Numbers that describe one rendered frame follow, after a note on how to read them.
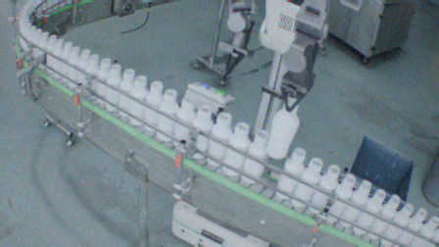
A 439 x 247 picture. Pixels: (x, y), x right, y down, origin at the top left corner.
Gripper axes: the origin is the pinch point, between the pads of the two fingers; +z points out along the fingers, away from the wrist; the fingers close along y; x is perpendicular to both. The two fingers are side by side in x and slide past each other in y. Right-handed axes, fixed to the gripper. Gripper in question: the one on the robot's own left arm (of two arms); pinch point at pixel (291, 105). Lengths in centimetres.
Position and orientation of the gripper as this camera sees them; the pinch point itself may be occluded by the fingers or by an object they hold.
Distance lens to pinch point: 112.9
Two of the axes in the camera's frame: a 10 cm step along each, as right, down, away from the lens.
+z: -1.7, 7.9, 5.9
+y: 4.9, -4.5, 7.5
